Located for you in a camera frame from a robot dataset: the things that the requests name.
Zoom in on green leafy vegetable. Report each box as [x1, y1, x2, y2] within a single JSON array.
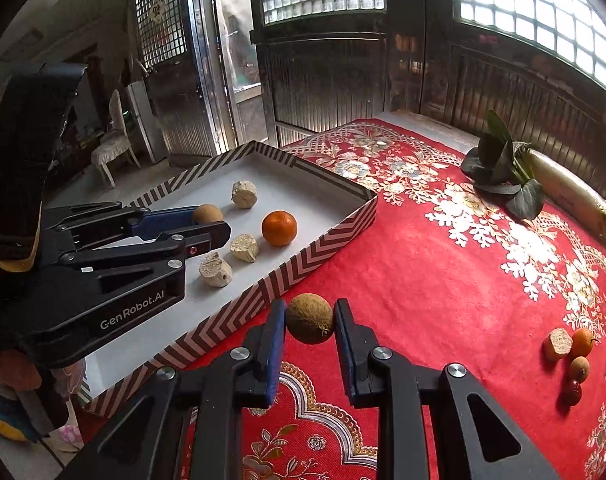
[[460, 109, 545, 221]]

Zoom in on metal grid door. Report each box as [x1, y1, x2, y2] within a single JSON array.
[[128, 0, 234, 156]]

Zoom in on dark red date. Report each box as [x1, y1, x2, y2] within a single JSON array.
[[560, 380, 582, 407]]

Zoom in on striped cardboard box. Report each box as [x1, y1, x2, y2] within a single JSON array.
[[70, 141, 379, 418]]

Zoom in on white radish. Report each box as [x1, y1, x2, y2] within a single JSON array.
[[525, 147, 606, 253]]

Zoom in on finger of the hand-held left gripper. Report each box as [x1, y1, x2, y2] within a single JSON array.
[[57, 222, 233, 267], [44, 202, 200, 242]]

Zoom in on large beige sugarcane chunk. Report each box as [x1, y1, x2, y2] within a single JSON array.
[[199, 252, 233, 288]]

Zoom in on small orange with stem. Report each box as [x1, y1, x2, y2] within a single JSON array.
[[569, 327, 600, 359]]

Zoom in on round beige sugarcane chunk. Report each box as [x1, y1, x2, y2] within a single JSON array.
[[231, 181, 259, 209]]

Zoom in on colourful cloth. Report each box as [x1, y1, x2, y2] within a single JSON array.
[[0, 350, 84, 456]]

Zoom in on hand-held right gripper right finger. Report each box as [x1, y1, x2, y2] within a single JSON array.
[[333, 298, 561, 480]]

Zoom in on white chair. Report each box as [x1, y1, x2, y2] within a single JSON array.
[[90, 89, 141, 188]]

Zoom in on large mandarin orange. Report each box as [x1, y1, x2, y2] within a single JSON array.
[[261, 210, 298, 247]]

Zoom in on person's left forearm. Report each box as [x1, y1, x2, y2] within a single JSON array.
[[0, 62, 87, 273]]

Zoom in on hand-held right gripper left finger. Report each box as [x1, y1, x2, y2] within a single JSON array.
[[58, 299, 289, 480]]

